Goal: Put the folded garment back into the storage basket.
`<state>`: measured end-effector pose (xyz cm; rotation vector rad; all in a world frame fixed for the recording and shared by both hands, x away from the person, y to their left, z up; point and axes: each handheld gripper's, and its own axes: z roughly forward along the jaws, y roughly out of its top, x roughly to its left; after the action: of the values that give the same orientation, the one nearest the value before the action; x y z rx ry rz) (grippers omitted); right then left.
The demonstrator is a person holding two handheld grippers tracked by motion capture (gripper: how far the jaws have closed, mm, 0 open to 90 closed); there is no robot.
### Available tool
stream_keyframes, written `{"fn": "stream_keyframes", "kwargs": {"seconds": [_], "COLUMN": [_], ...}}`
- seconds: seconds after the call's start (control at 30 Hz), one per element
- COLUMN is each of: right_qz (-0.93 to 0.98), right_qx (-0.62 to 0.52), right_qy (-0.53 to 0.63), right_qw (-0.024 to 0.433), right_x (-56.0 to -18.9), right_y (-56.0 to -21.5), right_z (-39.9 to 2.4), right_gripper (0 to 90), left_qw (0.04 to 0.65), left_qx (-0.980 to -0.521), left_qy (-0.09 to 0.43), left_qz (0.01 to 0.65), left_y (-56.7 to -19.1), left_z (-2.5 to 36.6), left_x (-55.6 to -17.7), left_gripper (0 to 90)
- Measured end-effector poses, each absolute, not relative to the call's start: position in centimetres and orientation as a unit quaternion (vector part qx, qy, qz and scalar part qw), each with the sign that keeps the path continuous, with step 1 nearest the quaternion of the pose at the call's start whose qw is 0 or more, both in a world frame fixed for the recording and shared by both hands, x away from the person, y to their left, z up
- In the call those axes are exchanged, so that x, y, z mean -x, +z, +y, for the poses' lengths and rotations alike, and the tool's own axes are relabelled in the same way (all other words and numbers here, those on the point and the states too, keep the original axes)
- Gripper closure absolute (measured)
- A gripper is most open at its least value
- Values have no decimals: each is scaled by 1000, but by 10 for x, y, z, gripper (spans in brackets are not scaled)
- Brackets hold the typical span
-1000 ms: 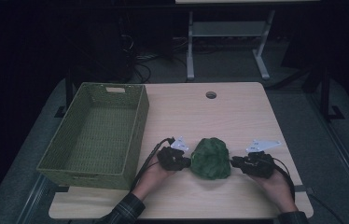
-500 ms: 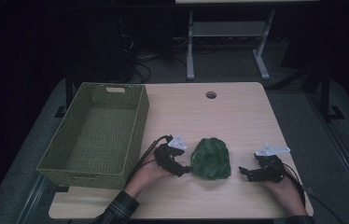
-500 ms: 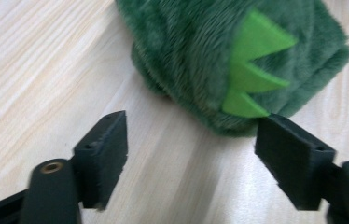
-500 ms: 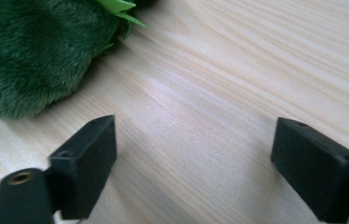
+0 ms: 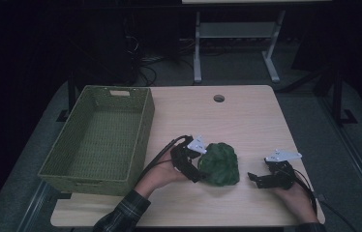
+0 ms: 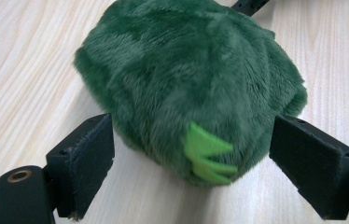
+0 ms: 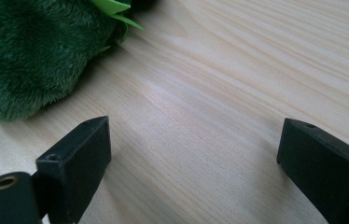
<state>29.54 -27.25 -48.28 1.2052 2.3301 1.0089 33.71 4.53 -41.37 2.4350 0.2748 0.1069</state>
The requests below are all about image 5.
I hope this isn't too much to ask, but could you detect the black metal stand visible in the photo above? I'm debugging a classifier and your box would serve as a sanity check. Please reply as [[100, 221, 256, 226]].
[[55, 68, 80, 124], [313, 68, 359, 128]]

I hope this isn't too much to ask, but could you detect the green cloth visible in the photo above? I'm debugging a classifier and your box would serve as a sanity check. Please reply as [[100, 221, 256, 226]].
[[196, 142, 241, 188]]

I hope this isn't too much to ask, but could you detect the metal floor rail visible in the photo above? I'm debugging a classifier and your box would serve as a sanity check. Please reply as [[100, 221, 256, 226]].
[[16, 179, 61, 232], [317, 95, 362, 224]]

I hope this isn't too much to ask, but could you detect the bundle of floor cables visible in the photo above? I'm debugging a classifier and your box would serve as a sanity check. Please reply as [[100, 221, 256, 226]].
[[122, 34, 196, 87]]

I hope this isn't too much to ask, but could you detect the person's right hand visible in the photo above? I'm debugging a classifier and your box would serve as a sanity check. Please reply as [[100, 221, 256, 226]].
[[270, 181, 320, 224]]

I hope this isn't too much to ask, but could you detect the person's left hand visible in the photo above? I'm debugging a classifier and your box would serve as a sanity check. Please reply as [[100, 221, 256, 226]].
[[134, 150, 191, 200]]

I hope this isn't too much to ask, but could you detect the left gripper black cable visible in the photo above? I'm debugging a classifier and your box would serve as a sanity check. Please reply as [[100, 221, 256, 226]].
[[136, 134, 193, 187]]

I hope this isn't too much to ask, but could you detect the green woven basket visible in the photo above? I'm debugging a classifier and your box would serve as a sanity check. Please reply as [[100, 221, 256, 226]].
[[38, 84, 156, 197]]

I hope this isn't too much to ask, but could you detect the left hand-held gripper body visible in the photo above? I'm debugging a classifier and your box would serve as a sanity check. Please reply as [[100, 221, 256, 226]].
[[169, 134, 208, 177]]

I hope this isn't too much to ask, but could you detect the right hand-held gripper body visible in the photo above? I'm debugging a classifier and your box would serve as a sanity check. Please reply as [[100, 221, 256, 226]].
[[264, 148, 303, 191]]

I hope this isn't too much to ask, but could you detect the white metal stand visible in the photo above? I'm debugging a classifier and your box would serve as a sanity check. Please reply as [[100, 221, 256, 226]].
[[192, 9, 287, 85]]

